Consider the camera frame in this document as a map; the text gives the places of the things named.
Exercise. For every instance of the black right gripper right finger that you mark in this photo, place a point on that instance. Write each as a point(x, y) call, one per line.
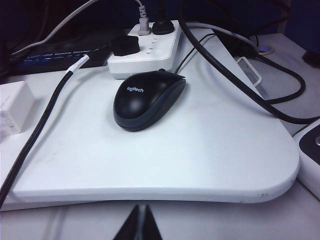
point(151, 227)

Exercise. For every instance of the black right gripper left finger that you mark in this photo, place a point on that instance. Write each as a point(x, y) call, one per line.
point(131, 227)

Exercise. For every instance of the white charging block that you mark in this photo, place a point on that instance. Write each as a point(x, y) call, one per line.
point(15, 105)

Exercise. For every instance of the white desk riser board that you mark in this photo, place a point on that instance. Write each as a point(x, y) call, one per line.
point(175, 155)

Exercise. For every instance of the black Logitech computer mouse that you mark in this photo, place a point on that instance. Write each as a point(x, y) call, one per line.
point(140, 105)

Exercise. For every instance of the white power strip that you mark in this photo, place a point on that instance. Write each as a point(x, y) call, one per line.
point(155, 60)

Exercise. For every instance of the white device with black top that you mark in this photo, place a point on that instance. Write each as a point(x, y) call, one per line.
point(310, 172)

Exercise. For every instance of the square black power plug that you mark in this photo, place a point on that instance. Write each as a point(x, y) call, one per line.
point(125, 46)

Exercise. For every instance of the round black power plug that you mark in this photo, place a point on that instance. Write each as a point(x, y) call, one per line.
point(162, 27)

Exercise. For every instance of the small black object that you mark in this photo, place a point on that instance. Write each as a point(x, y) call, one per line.
point(312, 58)

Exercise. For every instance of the blue desk partition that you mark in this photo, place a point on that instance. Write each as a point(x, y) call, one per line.
point(305, 20)

